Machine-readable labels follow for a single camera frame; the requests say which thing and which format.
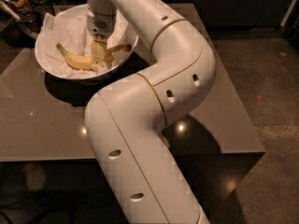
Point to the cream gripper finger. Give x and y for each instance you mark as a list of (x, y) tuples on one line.
[(98, 50)]

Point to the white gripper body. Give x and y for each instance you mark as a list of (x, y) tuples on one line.
[(100, 27)]

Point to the yellow banana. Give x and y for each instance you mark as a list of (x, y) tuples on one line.
[(85, 62)]

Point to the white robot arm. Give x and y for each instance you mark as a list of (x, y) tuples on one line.
[(124, 120)]

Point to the white ceramic bowl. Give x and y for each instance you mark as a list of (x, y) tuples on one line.
[(40, 53)]

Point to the white paper towel liner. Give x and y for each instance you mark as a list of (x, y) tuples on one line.
[(65, 31)]

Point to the dark clutter on side table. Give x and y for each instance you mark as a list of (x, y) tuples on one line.
[(24, 19)]

